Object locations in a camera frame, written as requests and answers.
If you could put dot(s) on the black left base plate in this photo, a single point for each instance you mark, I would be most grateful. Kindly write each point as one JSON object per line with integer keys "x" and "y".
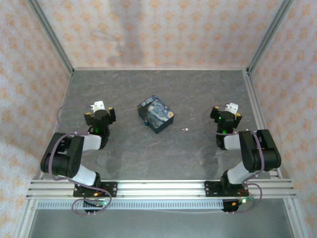
{"x": 111, "y": 189}

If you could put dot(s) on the aluminium frame leg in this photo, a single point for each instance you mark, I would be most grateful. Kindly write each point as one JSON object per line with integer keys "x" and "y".
{"x": 27, "y": 218}
{"x": 296, "y": 218}

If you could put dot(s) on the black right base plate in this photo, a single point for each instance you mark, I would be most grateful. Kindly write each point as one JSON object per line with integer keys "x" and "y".
{"x": 210, "y": 189}

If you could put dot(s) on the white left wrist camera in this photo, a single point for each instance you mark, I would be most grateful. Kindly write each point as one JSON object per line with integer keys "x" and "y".
{"x": 99, "y": 105}

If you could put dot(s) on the aluminium frame post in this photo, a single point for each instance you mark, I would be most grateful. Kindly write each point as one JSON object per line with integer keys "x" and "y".
{"x": 270, "y": 32}
{"x": 49, "y": 34}

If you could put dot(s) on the small circuit board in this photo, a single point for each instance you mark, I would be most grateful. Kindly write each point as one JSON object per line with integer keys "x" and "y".
{"x": 100, "y": 203}
{"x": 244, "y": 200}

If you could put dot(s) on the thin aluminium wall rail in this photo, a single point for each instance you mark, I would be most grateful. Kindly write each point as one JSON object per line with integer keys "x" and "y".
{"x": 161, "y": 68}

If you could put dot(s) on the starry night painted box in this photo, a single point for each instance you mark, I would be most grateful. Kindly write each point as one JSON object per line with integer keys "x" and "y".
{"x": 158, "y": 111}

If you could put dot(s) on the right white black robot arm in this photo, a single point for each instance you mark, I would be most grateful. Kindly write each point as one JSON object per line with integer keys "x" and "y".
{"x": 260, "y": 151}

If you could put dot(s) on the aluminium table edge rail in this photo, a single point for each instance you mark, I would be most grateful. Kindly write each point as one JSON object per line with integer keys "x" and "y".
{"x": 161, "y": 188}

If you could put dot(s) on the thin aluminium side rail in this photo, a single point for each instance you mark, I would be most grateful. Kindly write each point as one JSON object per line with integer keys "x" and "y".
{"x": 64, "y": 99}

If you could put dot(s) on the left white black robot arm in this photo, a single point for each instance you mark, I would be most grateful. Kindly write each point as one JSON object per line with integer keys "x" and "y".
{"x": 62, "y": 158}

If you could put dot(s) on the wide aluminium side rail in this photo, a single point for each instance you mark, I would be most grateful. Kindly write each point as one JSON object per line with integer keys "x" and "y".
{"x": 255, "y": 104}

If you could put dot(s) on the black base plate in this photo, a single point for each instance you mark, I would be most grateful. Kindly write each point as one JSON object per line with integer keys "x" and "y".
{"x": 111, "y": 189}
{"x": 210, "y": 189}

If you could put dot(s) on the small blue padlock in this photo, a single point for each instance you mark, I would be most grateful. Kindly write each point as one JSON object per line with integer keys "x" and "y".
{"x": 145, "y": 122}

